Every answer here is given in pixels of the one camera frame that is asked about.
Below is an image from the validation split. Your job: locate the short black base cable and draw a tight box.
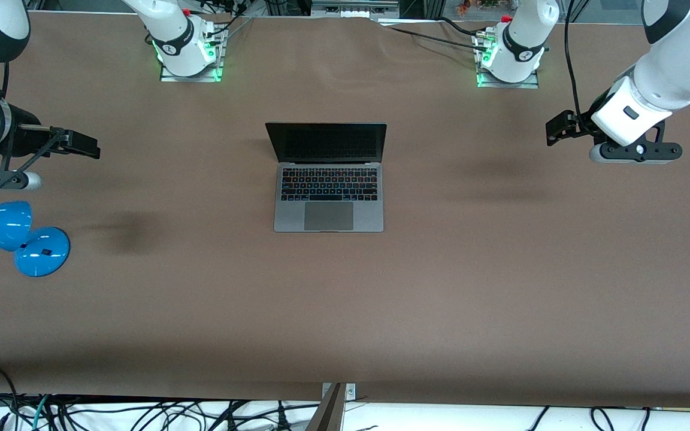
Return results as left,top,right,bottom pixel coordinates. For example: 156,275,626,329
435,16,485,38

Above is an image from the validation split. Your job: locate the dark camera post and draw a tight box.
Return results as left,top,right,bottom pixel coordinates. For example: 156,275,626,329
305,383,346,431

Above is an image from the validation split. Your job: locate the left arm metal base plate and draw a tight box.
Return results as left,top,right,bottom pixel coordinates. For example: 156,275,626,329
474,33,540,89

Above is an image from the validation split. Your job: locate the blue desk lamp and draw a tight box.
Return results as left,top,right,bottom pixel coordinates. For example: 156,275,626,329
0,201,71,278

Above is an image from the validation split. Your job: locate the small metal bracket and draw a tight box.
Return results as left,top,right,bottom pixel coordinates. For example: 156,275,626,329
321,383,356,400

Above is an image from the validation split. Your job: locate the grey laptop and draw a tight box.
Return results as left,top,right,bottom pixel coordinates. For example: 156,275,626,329
265,122,388,233

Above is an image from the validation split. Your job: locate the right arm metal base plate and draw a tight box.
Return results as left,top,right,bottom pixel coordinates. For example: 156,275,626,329
159,24,226,83

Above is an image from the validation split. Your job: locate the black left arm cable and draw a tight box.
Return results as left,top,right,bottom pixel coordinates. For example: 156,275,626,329
563,0,597,129

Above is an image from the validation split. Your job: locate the brown table mat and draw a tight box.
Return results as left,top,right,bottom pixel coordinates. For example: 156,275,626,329
0,12,690,409

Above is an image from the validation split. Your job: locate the teal cable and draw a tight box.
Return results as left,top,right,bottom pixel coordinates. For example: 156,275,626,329
32,394,51,431

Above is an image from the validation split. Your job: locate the long black base cable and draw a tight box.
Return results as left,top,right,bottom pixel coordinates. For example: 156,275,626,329
381,24,489,52

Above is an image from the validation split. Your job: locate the aluminium frame bar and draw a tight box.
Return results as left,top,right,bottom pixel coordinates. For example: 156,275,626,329
311,0,401,20

